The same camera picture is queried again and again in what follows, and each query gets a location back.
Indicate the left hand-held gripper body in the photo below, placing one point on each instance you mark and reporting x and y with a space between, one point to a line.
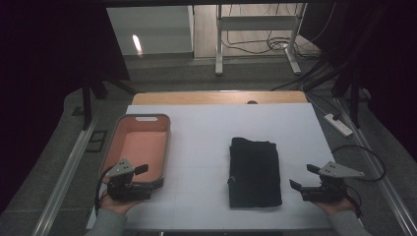
126 191

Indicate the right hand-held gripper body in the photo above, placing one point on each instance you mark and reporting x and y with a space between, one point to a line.
324 193

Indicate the pink storage bin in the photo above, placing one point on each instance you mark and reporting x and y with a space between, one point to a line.
141 147

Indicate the black pants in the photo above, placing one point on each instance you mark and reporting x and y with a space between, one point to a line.
255 173

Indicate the person's left hand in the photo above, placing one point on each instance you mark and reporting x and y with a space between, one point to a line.
114 206

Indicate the person's right hand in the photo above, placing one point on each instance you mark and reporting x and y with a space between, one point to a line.
337 207

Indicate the white power strip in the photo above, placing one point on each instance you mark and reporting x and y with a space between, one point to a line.
338 125

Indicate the white table sheet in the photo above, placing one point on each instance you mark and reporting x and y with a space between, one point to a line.
203 137

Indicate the black metal stand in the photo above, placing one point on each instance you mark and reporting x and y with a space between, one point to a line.
87 105
354 98

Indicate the black curtain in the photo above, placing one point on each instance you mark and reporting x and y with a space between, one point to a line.
49 65
387 65

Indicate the white cabinet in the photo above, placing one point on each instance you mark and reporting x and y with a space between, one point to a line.
154 31

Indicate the white desk frame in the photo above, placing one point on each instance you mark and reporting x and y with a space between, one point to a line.
259 23

